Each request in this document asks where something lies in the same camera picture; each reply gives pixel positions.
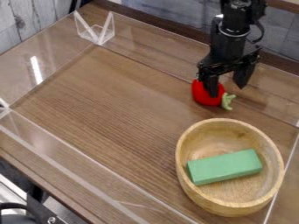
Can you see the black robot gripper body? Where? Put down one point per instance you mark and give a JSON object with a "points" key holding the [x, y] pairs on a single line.
{"points": [[230, 52]]}

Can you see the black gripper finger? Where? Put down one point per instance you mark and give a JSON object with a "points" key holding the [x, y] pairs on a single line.
{"points": [[211, 84], [242, 74]]}

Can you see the red knitted strawberry toy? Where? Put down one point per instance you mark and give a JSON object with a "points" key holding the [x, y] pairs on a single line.
{"points": [[203, 98]]}

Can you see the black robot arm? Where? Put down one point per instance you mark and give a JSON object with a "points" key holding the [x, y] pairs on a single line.
{"points": [[235, 33]]}

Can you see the green rectangular block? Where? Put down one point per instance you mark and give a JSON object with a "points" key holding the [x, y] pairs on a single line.
{"points": [[223, 167]]}

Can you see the wooden bowl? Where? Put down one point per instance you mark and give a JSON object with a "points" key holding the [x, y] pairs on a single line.
{"points": [[235, 197]]}

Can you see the clear acrylic tray enclosure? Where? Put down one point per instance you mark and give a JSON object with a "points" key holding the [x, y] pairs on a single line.
{"points": [[96, 113]]}

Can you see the black metal bracket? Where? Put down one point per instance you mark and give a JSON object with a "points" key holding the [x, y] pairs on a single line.
{"points": [[42, 213]]}

